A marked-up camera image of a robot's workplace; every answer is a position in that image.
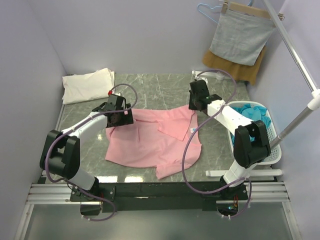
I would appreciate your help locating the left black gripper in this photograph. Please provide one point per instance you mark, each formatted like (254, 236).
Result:
(127, 119)

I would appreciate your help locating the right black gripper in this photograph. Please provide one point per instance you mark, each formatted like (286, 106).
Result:
(191, 106)

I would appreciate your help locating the pink t shirt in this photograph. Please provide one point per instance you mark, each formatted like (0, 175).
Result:
(157, 139)

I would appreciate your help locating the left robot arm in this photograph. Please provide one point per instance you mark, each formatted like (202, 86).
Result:
(61, 153)

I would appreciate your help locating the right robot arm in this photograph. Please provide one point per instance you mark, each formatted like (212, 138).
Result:
(251, 144)

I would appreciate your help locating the brown hanging cloth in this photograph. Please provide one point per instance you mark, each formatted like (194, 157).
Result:
(239, 72)

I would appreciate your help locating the folded white t shirt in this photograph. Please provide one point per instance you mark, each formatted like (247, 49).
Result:
(87, 87)

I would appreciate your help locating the teal t shirt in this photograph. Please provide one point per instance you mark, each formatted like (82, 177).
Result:
(255, 113)

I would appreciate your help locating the white perforated laundry basket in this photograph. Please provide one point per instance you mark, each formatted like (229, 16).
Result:
(276, 152)

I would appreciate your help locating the grey hanging cloth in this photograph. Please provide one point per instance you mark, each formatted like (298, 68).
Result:
(240, 38)

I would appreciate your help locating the black base beam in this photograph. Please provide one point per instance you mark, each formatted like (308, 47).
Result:
(149, 196)

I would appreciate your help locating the wooden clip hanger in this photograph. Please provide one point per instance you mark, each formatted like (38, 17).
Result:
(244, 9)

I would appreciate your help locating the metal clothes rack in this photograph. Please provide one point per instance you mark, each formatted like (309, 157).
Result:
(312, 106)

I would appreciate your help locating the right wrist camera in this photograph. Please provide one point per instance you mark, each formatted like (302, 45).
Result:
(198, 78)

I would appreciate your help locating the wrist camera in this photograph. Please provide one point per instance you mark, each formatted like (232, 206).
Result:
(198, 78)
(111, 92)

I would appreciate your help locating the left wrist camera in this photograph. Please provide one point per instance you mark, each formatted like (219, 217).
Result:
(111, 92)

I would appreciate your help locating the blue wire hanger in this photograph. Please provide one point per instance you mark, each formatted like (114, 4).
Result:
(208, 11)

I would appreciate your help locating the aluminium rail frame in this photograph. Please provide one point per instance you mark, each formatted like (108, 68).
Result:
(50, 215)

